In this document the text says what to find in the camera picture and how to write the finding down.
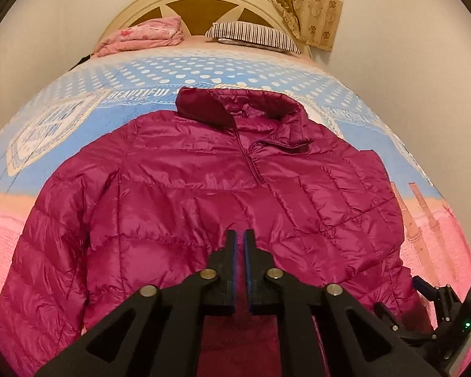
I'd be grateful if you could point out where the magenta puffer jacket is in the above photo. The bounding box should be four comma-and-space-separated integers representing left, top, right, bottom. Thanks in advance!
0, 88, 431, 376

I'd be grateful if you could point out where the blue pink printed bedspread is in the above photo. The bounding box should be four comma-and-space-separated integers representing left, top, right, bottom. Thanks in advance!
0, 47, 471, 297

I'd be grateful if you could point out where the folded pink floral blanket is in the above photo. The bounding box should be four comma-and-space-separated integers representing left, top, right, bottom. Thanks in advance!
92, 16, 184, 57

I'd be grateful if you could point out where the striped pillow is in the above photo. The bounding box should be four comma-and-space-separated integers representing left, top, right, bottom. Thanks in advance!
205, 21, 301, 55

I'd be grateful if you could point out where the cream arched wooden headboard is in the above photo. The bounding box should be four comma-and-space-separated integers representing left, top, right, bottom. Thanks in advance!
101, 0, 293, 37

